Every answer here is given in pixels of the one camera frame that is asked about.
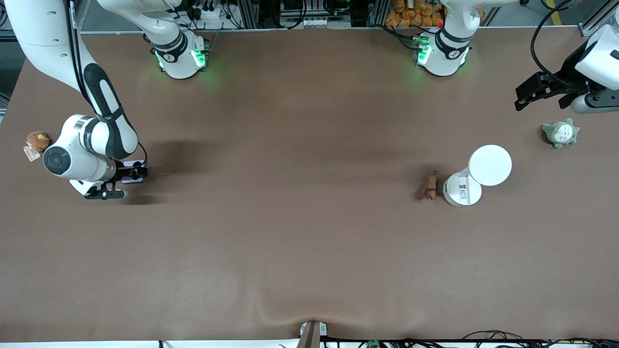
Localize lilac folding phone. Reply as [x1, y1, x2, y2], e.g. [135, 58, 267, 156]
[120, 160, 146, 185]

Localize grey green totoro plush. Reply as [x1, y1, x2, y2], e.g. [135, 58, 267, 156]
[541, 118, 580, 150]

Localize white round desk lamp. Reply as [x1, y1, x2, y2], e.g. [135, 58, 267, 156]
[442, 145, 513, 208]

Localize brown plush toy with tag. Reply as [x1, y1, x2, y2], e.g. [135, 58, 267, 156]
[23, 131, 51, 162]

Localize orange bagged snacks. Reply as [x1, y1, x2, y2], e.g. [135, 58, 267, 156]
[385, 0, 444, 28]

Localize white power strip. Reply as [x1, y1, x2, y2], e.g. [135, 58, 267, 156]
[191, 4, 226, 21]

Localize grey equipment rack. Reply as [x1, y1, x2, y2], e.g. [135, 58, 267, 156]
[280, 0, 353, 29]

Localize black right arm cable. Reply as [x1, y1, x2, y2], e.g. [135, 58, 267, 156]
[68, 0, 148, 167]

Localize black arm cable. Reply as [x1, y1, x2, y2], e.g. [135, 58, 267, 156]
[531, 0, 578, 88]
[68, 0, 148, 167]

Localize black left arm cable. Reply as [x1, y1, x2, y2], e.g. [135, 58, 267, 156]
[531, 0, 578, 88]

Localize aluminium frame post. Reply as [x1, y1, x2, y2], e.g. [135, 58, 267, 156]
[579, 0, 619, 38]

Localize metal table edge bracket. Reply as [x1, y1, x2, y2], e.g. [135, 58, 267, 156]
[299, 320, 328, 348]

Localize black floor cable bundle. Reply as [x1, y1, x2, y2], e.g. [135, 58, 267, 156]
[462, 330, 619, 348]

